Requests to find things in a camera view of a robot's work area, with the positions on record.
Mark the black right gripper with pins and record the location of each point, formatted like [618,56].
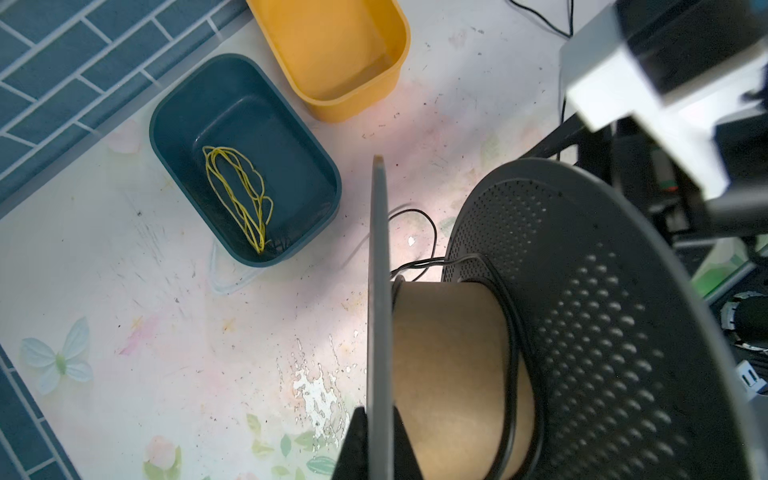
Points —
[624,156]

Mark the yellow plastic bin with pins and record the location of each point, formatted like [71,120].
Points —
[339,57]

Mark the grey perforated cable spool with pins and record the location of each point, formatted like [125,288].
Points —
[631,377]

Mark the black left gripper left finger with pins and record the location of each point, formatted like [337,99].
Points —
[352,462]

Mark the dark teal plastic bin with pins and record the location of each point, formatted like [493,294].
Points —
[245,160]

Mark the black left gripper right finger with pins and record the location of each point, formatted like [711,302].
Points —
[405,463]

